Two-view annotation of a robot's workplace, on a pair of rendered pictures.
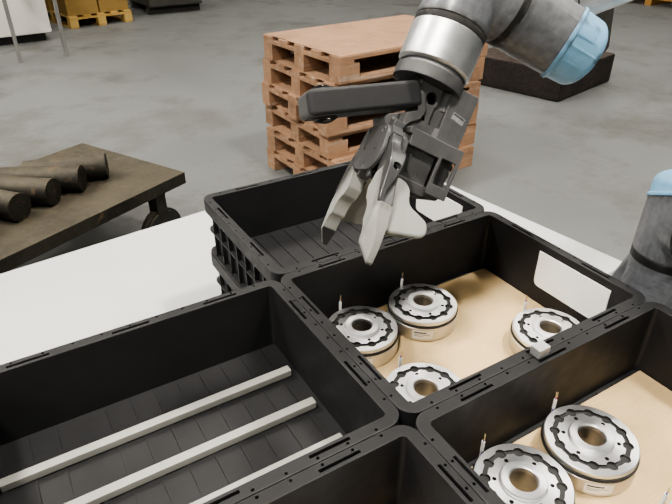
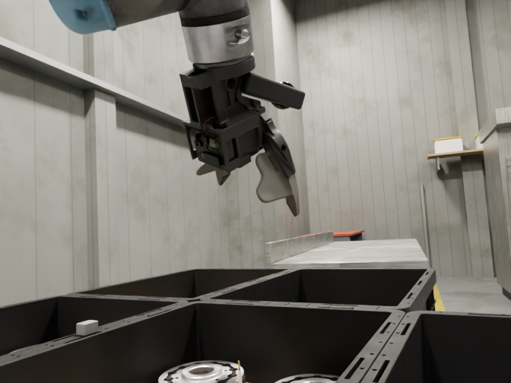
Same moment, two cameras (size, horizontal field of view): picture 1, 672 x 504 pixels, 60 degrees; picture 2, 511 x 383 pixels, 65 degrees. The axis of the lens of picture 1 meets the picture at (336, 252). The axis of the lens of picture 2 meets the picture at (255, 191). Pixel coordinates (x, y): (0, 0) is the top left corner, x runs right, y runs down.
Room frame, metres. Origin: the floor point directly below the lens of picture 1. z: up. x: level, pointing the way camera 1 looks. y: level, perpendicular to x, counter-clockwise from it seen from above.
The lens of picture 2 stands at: (0.99, -0.30, 1.03)
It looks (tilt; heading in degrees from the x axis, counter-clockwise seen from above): 5 degrees up; 149
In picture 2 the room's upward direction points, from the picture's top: 3 degrees counter-clockwise
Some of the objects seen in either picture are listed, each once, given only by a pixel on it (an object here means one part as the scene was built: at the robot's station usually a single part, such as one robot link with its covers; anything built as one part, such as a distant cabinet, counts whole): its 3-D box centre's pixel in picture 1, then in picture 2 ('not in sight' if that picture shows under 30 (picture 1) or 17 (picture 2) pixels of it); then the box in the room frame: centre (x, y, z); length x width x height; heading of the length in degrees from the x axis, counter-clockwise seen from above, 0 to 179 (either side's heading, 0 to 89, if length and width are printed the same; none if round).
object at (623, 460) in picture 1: (590, 439); not in sight; (0.45, -0.28, 0.86); 0.10 x 0.10 x 0.01
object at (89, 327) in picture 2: (540, 349); (87, 327); (0.51, -0.23, 0.94); 0.02 x 0.01 x 0.01; 121
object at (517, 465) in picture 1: (523, 481); not in sight; (0.39, -0.19, 0.86); 0.05 x 0.05 x 0.01
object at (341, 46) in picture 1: (371, 102); not in sight; (3.30, -0.21, 0.38); 1.07 x 0.74 x 0.76; 125
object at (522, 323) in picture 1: (549, 330); not in sight; (0.64, -0.30, 0.86); 0.10 x 0.10 x 0.01
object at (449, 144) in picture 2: not in sight; (448, 147); (-2.99, 5.80, 2.15); 0.43 x 0.36 x 0.24; 38
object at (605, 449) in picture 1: (591, 436); not in sight; (0.45, -0.28, 0.86); 0.05 x 0.05 x 0.01
